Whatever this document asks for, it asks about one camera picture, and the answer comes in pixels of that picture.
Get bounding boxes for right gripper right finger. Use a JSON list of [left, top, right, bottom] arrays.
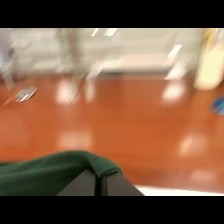
[[99, 171, 145, 197]]

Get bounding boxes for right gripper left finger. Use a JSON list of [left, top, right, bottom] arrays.
[[56, 168, 98, 197]]

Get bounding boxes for dark green garment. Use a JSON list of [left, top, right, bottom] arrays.
[[0, 150, 124, 197]]

